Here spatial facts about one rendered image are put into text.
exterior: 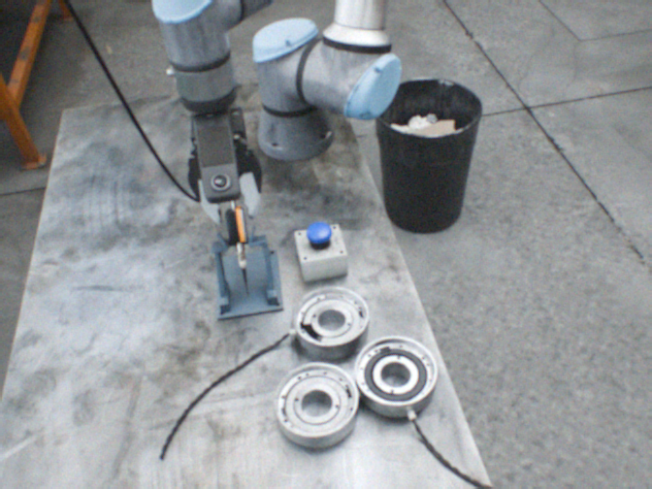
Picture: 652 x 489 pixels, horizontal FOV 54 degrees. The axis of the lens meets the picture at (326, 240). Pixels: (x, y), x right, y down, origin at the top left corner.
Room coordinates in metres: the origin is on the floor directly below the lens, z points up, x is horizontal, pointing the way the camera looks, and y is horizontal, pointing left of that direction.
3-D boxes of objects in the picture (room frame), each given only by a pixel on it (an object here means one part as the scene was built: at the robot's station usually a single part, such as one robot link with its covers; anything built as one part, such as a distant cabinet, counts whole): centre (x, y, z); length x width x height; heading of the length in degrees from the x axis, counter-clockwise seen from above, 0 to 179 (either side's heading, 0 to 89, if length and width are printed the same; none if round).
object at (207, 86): (0.73, 0.13, 1.14); 0.08 x 0.08 x 0.05
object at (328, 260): (0.72, 0.01, 0.82); 0.08 x 0.07 x 0.05; 7
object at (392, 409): (0.47, -0.07, 0.82); 0.10 x 0.10 x 0.04
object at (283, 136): (1.06, 0.04, 0.85); 0.15 x 0.15 x 0.10
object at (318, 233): (0.71, 0.01, 0.85); 0.04 x 0.04 x 0.05
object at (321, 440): (0.44, 0.03, 0.82); 0.10 x 0.10 x 0.04
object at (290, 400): (0.44, 0.03, 0.82); 0.08 x 0.08 x 0.02
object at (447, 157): (1.71, -0.35, 0.21); 0.34 x 0.34 x 0.43
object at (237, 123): (0.73, 0.13, 1.06); 0.09 x 0.08 x 0.12; 4
